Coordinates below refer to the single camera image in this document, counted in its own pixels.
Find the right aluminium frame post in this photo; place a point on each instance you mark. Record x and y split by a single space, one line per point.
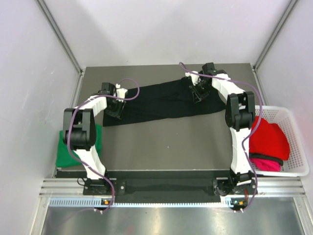
275 33

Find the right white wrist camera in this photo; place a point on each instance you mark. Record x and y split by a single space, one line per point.
195 79

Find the black t-shirt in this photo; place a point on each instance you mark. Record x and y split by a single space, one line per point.
172 99

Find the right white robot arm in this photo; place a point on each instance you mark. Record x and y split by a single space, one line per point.
239 117

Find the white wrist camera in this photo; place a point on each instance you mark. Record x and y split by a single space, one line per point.
195 79
120 92

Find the pink t-shirt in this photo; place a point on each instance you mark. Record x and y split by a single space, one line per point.
266 165

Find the white plastic laundry basket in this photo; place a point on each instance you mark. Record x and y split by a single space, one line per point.
296 165

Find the white slotted cable duct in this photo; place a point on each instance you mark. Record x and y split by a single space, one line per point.
82 202

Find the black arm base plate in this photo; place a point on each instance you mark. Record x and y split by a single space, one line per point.
161 186

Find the red t-shirt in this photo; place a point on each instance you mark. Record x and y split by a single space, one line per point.
269 140

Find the aluminium frame post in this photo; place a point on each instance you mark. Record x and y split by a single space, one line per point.
275 33
59 35

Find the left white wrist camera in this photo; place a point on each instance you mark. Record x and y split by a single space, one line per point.
120 92

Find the folded green t-shirt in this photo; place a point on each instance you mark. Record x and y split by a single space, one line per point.
64 159

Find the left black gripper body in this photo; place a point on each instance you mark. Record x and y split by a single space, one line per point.
115 110

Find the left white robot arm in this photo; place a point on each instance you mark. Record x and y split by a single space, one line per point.
80 133

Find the left aluminium frame post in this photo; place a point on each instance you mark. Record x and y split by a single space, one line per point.
59 35

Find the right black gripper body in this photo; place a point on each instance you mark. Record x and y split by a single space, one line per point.
200 90

